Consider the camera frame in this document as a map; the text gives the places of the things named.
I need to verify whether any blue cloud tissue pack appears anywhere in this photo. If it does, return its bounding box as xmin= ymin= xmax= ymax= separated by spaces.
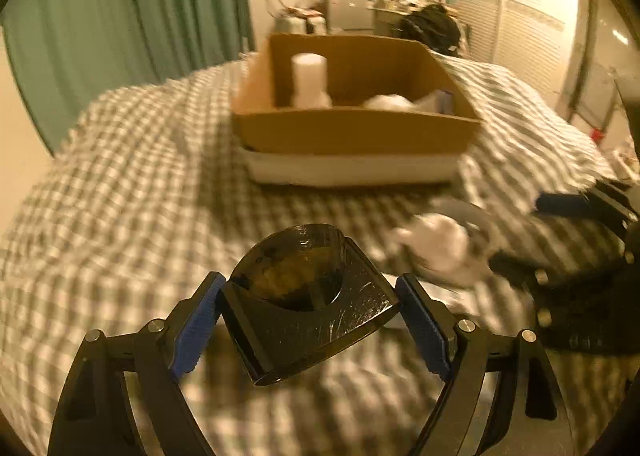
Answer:
xmin=414 ymin=90 xmax=456 ymax=116

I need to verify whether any dark transparent glasses case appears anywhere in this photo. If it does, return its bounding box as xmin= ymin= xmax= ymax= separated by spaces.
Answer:
xmin=216 ymin=224 xmax=399 ymax=386

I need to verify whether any white glove cloth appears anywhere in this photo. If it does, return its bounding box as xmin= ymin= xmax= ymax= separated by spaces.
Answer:
xmin=362 ymin=94 xmax=422 ymax=111

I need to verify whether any white cylindrical bottle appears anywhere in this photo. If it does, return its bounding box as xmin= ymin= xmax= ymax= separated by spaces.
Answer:
xmin=291 ymin=52 xmax=333 ymax=110

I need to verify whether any red fire extinguisher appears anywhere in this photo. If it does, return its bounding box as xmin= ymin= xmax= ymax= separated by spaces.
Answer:
xmin=590 ymin=129 xmax=604 ymax=144

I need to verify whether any white louvered wardrobe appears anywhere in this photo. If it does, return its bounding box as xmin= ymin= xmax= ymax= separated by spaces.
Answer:
xmin=456 ymin=0 xmax=578 ymax=107

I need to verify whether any black clothes pile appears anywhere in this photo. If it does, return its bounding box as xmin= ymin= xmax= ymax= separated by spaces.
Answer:
xmin=396 ymin=4 xmax=461 ymax=57

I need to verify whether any white dressing table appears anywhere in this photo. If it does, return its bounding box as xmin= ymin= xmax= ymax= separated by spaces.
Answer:
xmin=372 ymin=7 xmax=410 ymax=38

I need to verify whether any brown cardboard box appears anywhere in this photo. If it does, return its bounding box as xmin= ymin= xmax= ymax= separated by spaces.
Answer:
xmin=231 ymin=33 xmax=482 ymax=156

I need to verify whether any silver mini fridge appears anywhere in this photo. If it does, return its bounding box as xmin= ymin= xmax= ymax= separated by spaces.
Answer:
xmin=326 ymin=0 xmax=374 ymax=34

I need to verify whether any white hard suitcase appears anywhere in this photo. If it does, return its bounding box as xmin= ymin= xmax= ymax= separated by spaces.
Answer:
xmin=273 ymin=15 xmax=328 ymax=35

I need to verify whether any large green curtain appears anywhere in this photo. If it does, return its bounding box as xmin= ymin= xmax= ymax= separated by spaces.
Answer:
xmin=1 ymin=0 xmax=255 ymax=153

